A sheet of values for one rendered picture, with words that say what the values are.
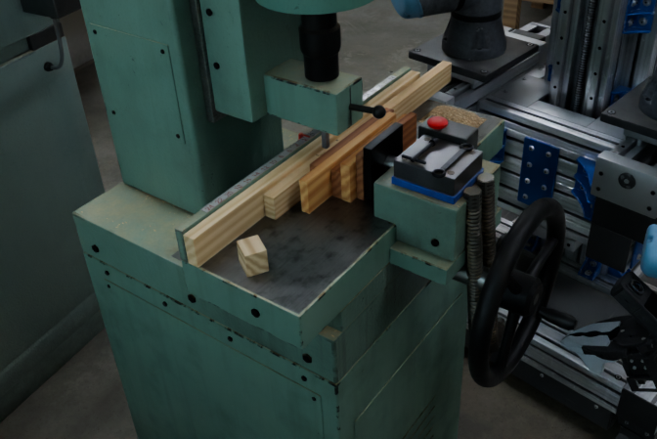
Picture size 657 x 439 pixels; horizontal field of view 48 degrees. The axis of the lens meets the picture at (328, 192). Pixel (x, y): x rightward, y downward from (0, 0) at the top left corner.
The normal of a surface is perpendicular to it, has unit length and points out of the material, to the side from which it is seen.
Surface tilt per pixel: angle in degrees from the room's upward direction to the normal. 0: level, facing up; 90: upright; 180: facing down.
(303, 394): 90
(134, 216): 0
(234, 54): 90
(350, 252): 0
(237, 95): 90
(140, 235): 0
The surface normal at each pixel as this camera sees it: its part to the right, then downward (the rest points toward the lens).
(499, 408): -0.04, -0.83
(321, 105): -0.59, 0.48
